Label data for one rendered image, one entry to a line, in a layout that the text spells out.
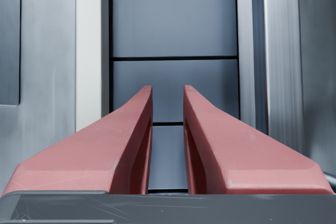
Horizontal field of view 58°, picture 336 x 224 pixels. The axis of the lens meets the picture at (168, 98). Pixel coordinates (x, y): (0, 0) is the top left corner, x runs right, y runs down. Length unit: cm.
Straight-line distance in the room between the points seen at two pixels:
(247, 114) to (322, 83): 9
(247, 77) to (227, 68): 1
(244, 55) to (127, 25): 7
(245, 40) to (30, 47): 16
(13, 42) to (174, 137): 14
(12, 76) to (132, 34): 10
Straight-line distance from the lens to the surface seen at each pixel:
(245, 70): 19
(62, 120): 24
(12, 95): 24
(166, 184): 18
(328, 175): 21
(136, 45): 18
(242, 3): 20
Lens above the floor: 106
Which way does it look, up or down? 87 degrees down
